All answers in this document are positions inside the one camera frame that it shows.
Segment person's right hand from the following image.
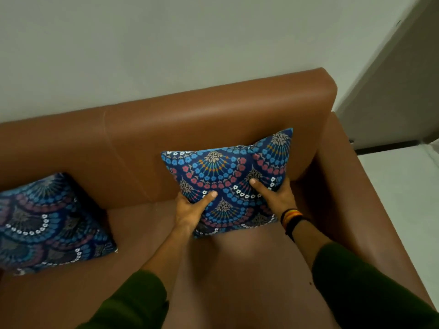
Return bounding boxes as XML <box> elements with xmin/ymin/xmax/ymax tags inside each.
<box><xmin>249</xmin><ymin>177</ymin><xmax>297</xmax><ymax>224</ymax></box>

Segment person's left hand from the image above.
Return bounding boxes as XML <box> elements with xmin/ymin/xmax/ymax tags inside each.
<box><xmin>174</xmin><ymin>190</ymin><xmax>218</xmax><ymax>231</ymax></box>

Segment blue patterned cushion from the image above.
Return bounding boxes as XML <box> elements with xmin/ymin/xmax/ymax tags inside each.
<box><xmin>0</xmin><ymin>172</ymin><xmax>118</xmax><ymax>276</ymax></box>
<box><xmin>161</xmin><ymin>128</ymin><xmax>294</xmax><ymax>239</ymax></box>

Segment person's right forearm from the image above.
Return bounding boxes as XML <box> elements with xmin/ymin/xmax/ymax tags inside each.
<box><xmin>292</xmin><ymin>219</ymin><xmax>439</xmax><ymax>329</ymax></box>

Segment person's left forearm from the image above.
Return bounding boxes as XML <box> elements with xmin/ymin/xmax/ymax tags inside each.
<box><xmin>76</xmin><ymin>224</ymin><xmax>195</xmax><ymax>329</ymax></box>

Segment brown leather sofa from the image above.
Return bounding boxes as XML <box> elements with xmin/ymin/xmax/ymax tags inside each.
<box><xmin>0</xmin><ymin>67</ymin><xmax>436</xmax><ymax>329</ymax></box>

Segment multicoloured thread wristbands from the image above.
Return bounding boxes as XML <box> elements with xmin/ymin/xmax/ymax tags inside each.
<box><xmin>280</xmin><ymin>208</ymin><xmax>308</xmax><ymax>243</ymax></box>

